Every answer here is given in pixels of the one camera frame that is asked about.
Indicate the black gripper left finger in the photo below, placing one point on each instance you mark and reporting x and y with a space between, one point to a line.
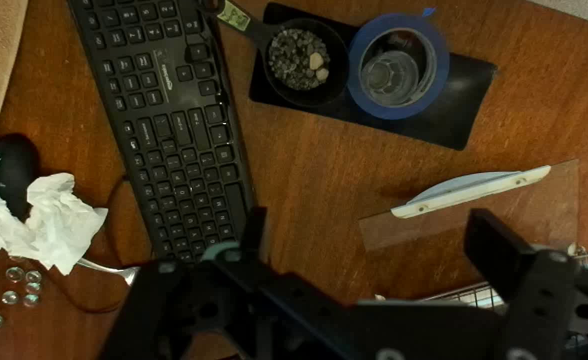
187 307

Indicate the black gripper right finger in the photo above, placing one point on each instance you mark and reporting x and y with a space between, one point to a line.
535 300

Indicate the crumpled white tissue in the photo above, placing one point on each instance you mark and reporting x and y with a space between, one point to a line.
54 221

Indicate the black computer keyboard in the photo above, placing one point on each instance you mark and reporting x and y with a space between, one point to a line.
167 121

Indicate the black rectangular mat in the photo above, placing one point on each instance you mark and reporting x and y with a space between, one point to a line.
455 112

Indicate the blue masking tape roll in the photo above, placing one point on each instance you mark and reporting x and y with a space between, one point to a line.
395 111

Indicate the clear glass cup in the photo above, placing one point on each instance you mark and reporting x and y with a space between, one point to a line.
390 72

